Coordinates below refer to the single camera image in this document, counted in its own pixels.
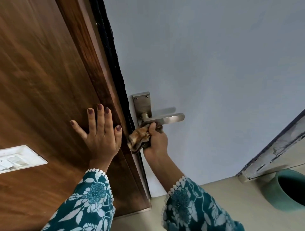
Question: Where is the teal plastic bucket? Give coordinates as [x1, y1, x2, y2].
[262, 169, 305, 213]

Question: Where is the person's left hand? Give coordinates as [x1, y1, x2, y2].
[69, 103, 123, 165]

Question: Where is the white peeling door frame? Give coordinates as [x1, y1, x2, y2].
[235, 110, 305, 183]

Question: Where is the black door edge strip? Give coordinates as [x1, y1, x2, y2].
[91, 0, 151, 199]

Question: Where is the person's right forearm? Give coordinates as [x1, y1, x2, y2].
[143, 152, 244, 231]

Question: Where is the white wall switch plate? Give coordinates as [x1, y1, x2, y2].
[0, 145, 48, 174]

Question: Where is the silver metal door handle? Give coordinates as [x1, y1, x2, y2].
[132, 91, 185, 130]

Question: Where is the brown patterned cleaning cloth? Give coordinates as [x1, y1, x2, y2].
[127, 123, 164, 155]

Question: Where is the person's left forearm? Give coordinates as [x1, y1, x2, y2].
[41, 156, 116, 231]

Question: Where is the grey painted door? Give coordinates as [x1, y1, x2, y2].
[103, 0, 305, 198]

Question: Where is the person's right hand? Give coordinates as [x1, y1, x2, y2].
[142, 122, 169, 159]

